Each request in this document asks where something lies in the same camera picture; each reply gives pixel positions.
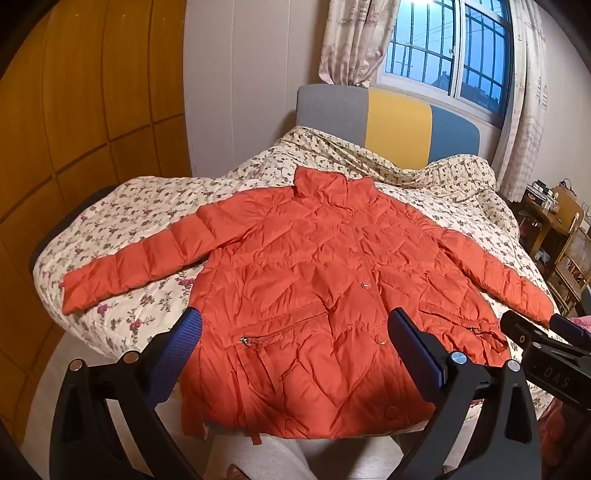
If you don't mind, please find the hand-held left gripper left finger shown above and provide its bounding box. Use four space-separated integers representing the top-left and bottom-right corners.
48 307 204 480

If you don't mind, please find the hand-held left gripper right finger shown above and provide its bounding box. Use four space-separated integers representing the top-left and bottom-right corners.
388 307 543 480

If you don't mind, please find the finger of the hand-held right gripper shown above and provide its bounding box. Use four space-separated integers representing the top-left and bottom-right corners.
501 310 591 360
551 314 591 348

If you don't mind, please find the orange puffer jacket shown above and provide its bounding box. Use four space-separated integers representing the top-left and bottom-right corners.
61 166 556 448

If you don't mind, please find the wooden chair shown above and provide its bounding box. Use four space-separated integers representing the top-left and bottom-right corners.
547 185 591 317

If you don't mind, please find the wooden side table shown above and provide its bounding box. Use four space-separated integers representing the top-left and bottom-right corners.
516 196 575 261

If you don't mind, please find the small patterned box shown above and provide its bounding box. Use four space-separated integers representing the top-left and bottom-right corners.
523 182 556 205

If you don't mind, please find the floral quilted blanket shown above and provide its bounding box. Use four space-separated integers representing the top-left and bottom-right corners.
30 124 575 435

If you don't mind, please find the long patterned curtain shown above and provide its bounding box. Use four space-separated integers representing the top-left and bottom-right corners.
495 0 551 202

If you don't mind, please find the grey yellow blue headboard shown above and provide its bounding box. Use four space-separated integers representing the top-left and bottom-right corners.
295 84 482 167

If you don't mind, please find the wooden wardrobe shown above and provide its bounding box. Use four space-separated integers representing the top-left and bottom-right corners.
0 0 195 333

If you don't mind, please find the barred window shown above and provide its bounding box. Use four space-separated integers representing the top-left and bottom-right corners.
382 0 516 118

